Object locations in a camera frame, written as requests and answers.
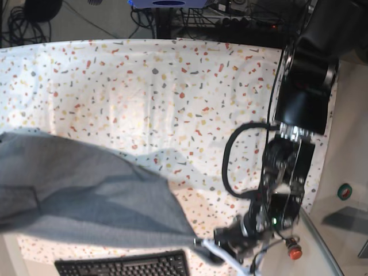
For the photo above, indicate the terrazzo patterned tablecloth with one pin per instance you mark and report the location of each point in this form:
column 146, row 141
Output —
column 169, row 106

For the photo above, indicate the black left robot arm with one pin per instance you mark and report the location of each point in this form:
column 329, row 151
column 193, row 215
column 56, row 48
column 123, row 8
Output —
column 304, row 81

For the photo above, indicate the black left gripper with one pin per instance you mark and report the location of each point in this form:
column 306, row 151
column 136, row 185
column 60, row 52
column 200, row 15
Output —
column 242, row 236

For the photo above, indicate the grey t-shirt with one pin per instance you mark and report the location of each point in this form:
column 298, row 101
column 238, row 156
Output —
column 69, row 191

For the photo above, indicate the blue box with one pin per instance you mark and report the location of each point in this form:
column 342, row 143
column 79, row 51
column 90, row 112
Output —
column 197, row 4

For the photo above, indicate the clear bottle with orange cap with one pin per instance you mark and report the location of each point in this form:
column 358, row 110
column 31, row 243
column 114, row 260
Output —
column 294, row 250

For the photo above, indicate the green tape roll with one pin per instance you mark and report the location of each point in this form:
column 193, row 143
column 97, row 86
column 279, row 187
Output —
column 344, row 192

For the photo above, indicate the black computer keyboard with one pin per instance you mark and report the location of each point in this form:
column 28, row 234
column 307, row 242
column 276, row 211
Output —
column 164, row 263

